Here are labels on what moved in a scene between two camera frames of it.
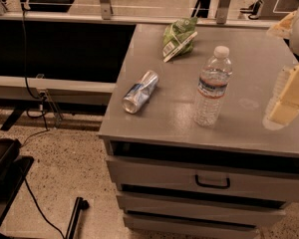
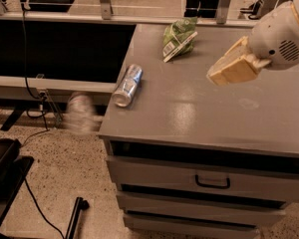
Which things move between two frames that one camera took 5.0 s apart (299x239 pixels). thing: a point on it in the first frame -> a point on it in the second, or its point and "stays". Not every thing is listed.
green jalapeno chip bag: (178, 38) stays
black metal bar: (81, 204) stays
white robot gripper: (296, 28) -> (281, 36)
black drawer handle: (226, 185) stays
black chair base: (7, 172) stays
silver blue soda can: (141, 92) -> (125, 89)
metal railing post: (105, 0) stays
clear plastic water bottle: (212, 88) -> (81, 117)
